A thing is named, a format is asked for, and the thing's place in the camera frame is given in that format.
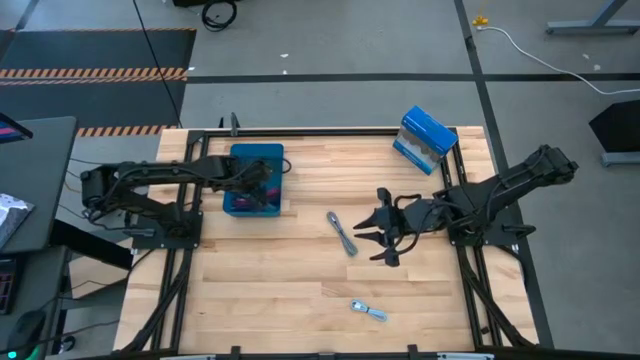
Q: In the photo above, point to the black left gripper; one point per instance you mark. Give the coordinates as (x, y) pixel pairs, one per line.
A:
(250, 175)

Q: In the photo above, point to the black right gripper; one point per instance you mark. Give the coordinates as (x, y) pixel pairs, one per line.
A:
(422, 216)

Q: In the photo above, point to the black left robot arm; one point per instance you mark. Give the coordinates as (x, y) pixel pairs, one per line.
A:
(150, 172)

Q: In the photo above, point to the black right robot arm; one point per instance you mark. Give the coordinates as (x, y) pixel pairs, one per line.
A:
(525, 175)

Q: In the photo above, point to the blue plastic bin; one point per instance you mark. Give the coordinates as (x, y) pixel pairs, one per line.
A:
(250, 152)

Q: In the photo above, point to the black table clamp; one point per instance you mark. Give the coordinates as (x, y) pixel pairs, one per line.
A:
(412, 351)
(234, 125)
(235, 352)

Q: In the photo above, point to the blue cardboard box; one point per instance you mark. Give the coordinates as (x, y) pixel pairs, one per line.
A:
(425, 137)

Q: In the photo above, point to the black floor mat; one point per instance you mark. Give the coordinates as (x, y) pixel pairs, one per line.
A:
(100, 52)

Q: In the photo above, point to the black desk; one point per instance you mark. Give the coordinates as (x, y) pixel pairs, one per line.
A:
(40, 175)

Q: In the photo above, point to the yellow plug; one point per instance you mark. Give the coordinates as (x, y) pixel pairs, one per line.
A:
(480, 21)

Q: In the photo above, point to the patterned pad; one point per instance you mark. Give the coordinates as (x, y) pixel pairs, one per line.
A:
(12, 215)

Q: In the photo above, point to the black computer monitor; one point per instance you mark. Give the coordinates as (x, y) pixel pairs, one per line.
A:
(12, 131)

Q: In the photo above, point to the black panel on stand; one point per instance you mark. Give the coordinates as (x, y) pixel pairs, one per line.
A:
(617, 127)

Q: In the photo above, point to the black keyboard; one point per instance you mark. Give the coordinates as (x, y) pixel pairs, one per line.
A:
(6, 285)

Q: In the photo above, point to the black computer mouse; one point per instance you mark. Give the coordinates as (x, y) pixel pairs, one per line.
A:
(25, 332)

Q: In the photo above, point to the grey desk leg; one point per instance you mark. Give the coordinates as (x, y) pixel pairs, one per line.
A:
(595, 26)

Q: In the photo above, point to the black aluminium table frame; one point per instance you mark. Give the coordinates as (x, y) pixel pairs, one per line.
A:
(465, 280)

